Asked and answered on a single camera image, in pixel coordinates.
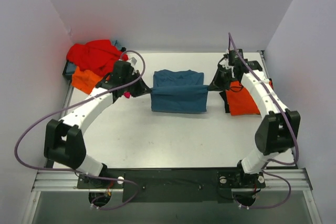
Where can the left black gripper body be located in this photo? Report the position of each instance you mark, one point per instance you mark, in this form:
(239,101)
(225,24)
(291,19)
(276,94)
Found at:
(138,84)

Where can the teal blue t shirt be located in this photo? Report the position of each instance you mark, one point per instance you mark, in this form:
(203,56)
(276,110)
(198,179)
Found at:
(179,92)

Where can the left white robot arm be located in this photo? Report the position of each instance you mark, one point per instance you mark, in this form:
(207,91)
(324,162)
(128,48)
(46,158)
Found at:
(64,143)

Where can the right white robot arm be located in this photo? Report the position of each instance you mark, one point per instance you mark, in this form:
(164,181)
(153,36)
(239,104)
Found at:
(245,89)

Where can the folded black t shirt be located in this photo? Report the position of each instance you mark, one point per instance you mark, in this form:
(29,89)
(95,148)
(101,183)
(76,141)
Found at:
(225,100)

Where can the pink t shirt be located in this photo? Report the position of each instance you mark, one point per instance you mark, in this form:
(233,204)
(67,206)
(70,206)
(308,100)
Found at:
(127,95)

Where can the red t shirt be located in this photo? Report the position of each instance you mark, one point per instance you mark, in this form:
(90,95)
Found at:
(104,44)

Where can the light blue t shirt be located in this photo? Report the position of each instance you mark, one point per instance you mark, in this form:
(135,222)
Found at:
(117,44)

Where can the folded orange t shirt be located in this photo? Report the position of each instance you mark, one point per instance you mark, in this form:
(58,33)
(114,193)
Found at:
(241,100)

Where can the orange crumpled t shirt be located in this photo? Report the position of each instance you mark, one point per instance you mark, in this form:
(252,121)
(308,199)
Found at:
(86,79)

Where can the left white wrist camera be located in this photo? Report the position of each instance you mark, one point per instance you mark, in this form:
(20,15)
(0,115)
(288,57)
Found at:
(133,61)

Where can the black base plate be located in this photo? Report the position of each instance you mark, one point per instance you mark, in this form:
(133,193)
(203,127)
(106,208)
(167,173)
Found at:
(173,185)

